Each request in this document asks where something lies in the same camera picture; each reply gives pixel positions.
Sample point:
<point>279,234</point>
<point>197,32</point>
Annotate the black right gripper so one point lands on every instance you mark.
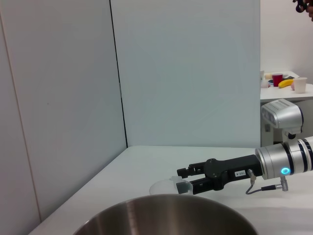
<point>227,169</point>

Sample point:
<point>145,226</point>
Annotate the white jug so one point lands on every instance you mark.
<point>263,80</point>

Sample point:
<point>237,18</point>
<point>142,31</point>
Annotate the white side table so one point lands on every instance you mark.
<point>283,94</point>

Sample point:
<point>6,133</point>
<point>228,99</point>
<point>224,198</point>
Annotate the white paper cup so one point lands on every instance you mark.
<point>300,85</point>

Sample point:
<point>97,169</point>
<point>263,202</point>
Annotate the clear plastic cup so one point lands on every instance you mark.
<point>162,187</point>

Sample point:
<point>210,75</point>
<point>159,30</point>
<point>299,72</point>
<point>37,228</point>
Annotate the red plastic cup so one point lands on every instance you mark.
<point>277,80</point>

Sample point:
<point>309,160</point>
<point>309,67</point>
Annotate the yellow banana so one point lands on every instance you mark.
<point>285,84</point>

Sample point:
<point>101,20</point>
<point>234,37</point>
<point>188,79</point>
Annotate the stainless steel mixing bowl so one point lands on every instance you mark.
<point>166,218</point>

